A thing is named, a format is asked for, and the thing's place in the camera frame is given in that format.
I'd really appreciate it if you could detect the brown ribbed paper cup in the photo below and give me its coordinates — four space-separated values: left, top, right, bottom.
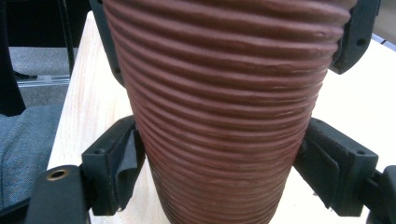
102 0 358 224

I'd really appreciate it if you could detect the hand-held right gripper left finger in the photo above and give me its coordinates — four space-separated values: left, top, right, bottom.
81 115 147 217

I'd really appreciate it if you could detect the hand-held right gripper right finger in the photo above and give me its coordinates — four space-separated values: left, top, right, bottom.
292 117 380 217

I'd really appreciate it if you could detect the dark curtain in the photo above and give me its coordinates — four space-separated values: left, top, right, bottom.
6 0 92 49

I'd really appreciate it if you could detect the metal rail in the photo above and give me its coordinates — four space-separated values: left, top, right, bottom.
15 74 72 89

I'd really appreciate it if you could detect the black pole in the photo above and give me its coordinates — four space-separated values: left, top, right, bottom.
57 0 77 76

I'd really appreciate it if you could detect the black stand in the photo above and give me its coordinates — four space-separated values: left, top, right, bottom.
0 0 27 117

